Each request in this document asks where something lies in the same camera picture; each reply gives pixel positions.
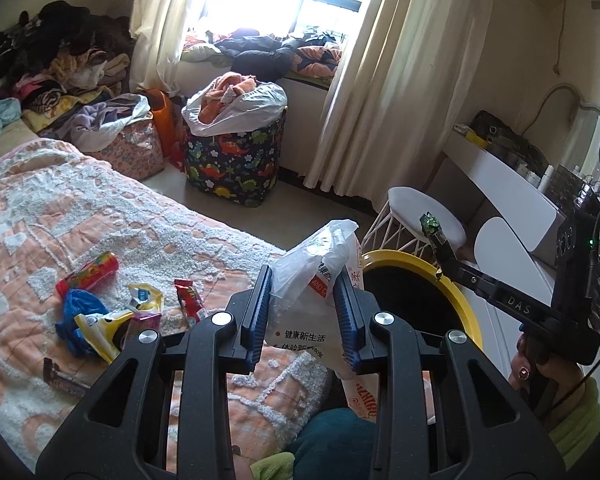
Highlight white printed plastic bag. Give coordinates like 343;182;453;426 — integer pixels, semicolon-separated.
262;218;381;426

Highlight pile of dark clothes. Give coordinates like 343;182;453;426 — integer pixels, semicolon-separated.
0;0;133;116

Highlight orange bag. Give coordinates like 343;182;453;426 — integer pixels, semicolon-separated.
145;89;181;158

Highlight clothes on window sill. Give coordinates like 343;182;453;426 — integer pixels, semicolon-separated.
182;27;346;81

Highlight red snack wrapper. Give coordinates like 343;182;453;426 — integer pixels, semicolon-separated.
174;278;206;323

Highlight dinosaur print laundry basket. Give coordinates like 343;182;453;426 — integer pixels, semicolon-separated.
182;107;287;208

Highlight dark framed window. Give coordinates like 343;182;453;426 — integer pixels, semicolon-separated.
185;0;396;43

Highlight white rounded panel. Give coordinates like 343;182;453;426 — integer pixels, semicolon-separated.
460;217;556;361

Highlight yellow-rimmed black trash bin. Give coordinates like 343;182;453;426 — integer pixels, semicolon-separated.
352;250;483;356

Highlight light blue garment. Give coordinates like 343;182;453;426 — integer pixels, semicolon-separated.
0;97;22;148

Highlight green garment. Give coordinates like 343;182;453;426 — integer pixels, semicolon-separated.
250;452;301;480

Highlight white plastic liner bag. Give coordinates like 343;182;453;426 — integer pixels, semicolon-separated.
181;80;287;137

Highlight red candy tube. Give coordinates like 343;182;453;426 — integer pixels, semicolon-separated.
55;251;118;298

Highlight white round stool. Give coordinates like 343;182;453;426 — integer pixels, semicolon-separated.
360;186;467;261

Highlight white framed mirror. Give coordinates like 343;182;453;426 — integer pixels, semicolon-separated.
570;100;600;196

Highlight lavender garment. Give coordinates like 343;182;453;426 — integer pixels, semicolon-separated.
55;102;126;148

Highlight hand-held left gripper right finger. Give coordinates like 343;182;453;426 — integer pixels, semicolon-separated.
334;272;566;480

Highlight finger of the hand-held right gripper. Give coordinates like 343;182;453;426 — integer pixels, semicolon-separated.
427;230;553;323

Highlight wide cream curtain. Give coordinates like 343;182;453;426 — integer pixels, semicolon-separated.
302;0;501;196

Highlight narrow cream curtain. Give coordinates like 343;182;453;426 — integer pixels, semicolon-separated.
130;0;216;98

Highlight brown chocolate bar wrapper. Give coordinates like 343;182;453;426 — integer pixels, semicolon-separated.
42;357;91;396

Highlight green candy wrapper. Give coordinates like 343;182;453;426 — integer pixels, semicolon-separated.
419;211;442;241

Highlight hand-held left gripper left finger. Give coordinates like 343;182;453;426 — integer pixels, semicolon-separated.
35;264;273;480

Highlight white desk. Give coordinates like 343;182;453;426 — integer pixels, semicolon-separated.
442;125;568;253

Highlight orange towel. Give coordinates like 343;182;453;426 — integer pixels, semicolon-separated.
200;72;258;126

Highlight pink floral bag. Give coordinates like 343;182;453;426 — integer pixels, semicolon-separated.
97;115;166;178

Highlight yellow box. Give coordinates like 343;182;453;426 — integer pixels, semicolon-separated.
454;124;491;147

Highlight blue plastic bag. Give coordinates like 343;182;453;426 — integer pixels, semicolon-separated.
55;287;111;358

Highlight orange white tufted blanket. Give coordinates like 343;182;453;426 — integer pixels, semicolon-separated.
0;140;331;476

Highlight person's right hand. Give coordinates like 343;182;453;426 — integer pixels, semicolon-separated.
512;335;588;413

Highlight dark bag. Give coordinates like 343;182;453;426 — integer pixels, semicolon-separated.
467;110;551;171

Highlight person's left hand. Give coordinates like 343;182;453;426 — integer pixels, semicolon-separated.
232;456;262;480

